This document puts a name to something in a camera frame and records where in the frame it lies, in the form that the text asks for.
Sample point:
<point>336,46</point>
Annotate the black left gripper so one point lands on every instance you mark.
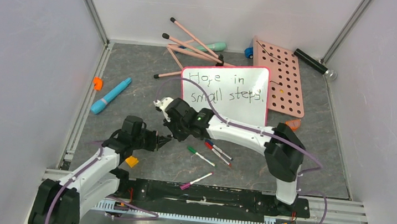
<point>153,146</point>

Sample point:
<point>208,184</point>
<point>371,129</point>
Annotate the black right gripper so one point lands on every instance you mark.
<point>170,112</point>

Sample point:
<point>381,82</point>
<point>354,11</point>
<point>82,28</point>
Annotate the pink framed whiteboard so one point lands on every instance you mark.
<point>239,93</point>

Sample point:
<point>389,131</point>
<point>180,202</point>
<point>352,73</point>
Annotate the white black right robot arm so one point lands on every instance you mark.
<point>282,149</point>

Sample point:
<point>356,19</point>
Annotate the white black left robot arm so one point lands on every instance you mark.
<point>68,199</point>

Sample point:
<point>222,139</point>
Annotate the green whiteboard marker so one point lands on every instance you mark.
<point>192,150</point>

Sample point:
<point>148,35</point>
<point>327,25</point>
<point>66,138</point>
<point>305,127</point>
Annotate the blue whiteboard marker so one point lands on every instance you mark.
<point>219,150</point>

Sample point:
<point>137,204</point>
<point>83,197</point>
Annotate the red whiteboard marker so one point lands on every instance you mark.
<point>217,154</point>

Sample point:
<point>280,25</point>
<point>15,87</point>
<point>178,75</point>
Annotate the purple whiteboard marker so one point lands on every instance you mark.
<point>189,184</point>

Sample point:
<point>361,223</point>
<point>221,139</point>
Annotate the yellow orange wedge block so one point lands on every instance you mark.
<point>131,161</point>

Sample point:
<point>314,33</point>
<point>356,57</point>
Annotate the blue toy marker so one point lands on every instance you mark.
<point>99,105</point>

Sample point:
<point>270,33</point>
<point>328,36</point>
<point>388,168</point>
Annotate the pink easel legs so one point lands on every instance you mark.
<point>193,47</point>

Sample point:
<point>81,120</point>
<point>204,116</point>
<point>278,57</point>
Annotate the teal green toy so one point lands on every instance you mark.
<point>213,48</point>

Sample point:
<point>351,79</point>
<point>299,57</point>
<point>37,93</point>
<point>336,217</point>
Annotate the orange plastic piece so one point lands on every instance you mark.
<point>98,83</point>

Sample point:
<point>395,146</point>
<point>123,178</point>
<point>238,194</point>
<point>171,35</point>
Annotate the blue toy car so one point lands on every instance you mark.
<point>249,54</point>

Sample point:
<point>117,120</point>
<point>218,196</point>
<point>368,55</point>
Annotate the pink perforated board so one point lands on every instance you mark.
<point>285,92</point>

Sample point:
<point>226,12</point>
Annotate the orange round object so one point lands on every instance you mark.
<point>294,124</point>

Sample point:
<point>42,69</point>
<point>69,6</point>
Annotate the black flashlight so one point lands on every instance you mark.
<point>329,74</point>

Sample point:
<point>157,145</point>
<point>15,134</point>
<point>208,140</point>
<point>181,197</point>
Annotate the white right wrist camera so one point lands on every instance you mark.
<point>161,105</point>

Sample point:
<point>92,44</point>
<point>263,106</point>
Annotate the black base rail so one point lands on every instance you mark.
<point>209,201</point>

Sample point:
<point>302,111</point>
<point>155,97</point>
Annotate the white cable comb strip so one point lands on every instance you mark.
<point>107,205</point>

